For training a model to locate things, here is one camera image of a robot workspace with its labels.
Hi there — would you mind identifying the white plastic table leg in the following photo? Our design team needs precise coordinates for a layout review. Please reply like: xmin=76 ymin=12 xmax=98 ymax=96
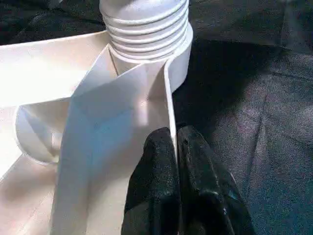
xmin=99 ymin=0 xmax=190 ymax=60

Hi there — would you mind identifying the black mat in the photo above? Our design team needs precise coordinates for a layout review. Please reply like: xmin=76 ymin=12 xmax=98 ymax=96
xmin=0 ymin=0 xmax=313 ymax=235

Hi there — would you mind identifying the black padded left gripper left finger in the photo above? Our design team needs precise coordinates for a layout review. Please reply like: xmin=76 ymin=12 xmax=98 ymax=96
xmin=121 ymin=127 xmax=181 ymax=235

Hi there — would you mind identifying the white plastic table top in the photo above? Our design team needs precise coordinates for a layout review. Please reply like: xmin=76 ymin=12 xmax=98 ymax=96
xmin=0 ymin=24 xmax=194 ymax=235

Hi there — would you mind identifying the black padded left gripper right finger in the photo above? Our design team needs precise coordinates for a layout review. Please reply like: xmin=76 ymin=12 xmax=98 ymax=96
xmin=175 ymin=125 xmax=256 ymax=235

